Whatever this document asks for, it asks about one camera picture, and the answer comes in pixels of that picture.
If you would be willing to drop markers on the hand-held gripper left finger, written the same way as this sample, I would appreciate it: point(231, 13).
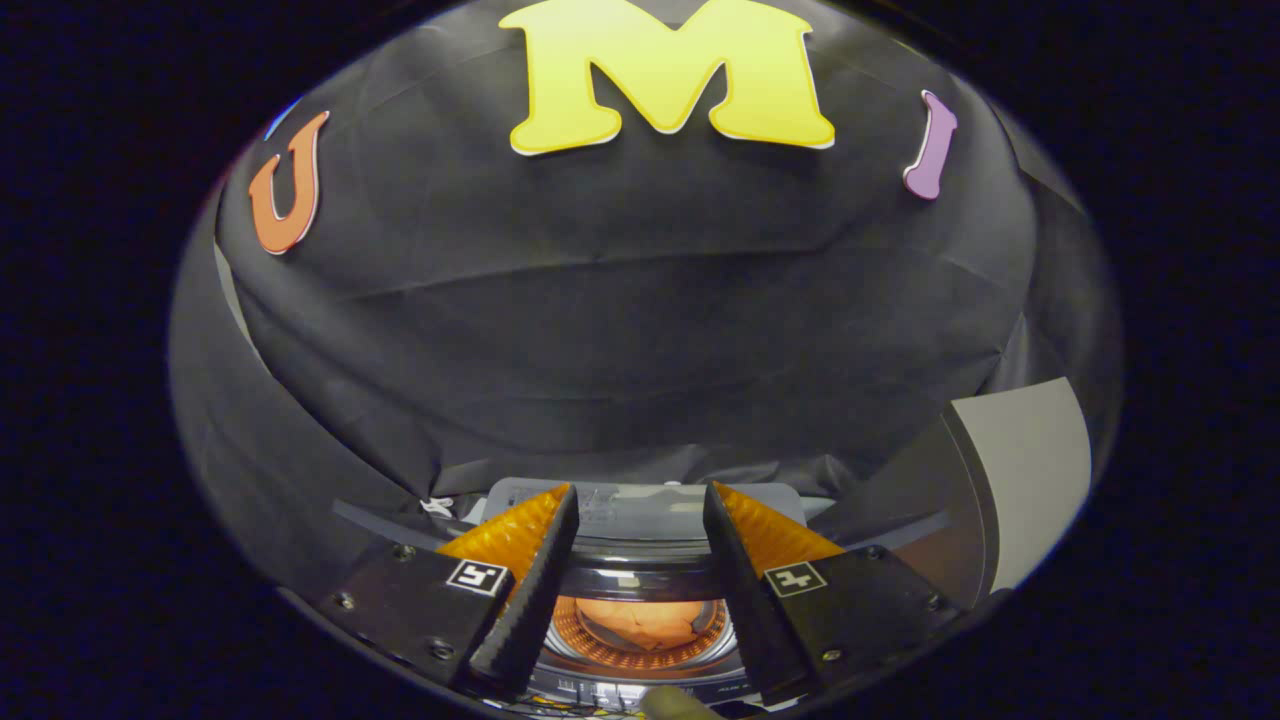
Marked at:
point(535, 600)

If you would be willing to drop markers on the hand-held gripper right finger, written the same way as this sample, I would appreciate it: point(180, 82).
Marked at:
point(745, 600)

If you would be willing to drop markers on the yellow polo shirt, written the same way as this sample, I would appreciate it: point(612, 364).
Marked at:
point(640, 622)

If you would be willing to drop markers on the dark washing machine lid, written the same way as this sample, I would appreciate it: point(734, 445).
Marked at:
point(640, 565)

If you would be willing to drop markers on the dark grey washing machine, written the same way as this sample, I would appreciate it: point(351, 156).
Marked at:
point(640, 693)

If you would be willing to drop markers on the white cabinet with grey top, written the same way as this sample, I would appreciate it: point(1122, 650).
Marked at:
point(1030, 470)

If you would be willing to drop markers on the black backdrop cloth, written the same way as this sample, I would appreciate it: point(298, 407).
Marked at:
point(640, 300)

